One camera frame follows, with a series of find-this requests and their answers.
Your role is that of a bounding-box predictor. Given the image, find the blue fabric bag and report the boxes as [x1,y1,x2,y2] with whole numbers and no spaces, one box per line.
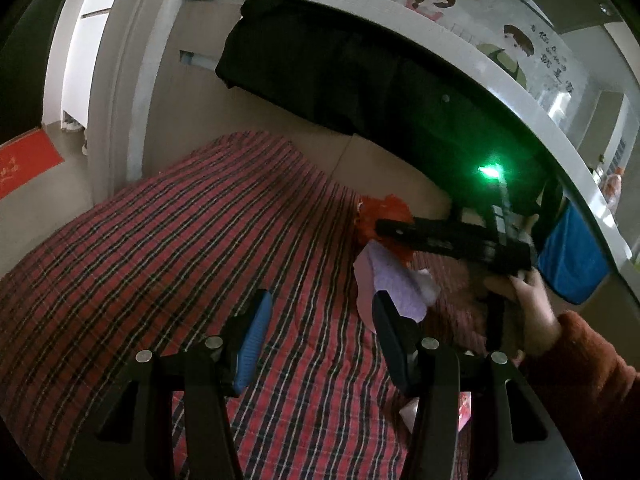
[537,204,612,306]

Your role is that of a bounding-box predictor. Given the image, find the person's right hand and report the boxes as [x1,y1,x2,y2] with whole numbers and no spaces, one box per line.
[484,267,563,359]

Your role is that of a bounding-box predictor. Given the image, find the black cloth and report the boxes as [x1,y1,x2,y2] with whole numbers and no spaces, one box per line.
[215,0,565,223]

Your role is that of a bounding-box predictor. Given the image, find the red plaid blanket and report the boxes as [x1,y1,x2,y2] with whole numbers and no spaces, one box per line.
[0,131,501,480]

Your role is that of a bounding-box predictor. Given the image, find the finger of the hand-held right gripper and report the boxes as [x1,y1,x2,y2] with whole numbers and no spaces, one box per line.
[375,217,441,255]

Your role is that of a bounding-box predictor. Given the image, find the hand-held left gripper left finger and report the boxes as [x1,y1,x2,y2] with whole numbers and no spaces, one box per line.
[65,289,273,480]

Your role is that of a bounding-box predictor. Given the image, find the red doormat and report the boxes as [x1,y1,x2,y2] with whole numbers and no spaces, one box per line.
[0,129,66,202]

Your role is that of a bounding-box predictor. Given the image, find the person's right forearm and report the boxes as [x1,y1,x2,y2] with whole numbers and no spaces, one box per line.
[520,310,640,480]

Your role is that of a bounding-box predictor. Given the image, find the pink cloth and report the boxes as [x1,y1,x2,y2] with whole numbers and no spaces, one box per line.
[353,241,382,332]

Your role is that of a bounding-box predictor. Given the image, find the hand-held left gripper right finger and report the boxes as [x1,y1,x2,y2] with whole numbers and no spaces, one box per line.
[372,290,583,480]

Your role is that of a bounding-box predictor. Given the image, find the tan panel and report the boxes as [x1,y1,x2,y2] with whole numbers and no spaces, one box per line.
[150,2,453,221]

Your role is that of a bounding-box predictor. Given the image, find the orange-red cloth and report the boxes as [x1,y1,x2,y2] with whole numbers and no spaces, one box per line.
[356,197,417,264]

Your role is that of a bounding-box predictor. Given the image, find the lavender cloth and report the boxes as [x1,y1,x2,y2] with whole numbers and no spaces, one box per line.
[367,247,431,323]

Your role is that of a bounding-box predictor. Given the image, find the white ledge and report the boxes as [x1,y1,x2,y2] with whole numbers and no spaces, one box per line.
[181,0,635,273]

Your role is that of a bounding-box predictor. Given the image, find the pair of shoes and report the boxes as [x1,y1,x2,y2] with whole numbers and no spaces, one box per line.
[59,111,90,156]

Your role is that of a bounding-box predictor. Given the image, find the white cabinet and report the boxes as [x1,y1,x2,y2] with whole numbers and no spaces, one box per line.
[42,0,127,132]

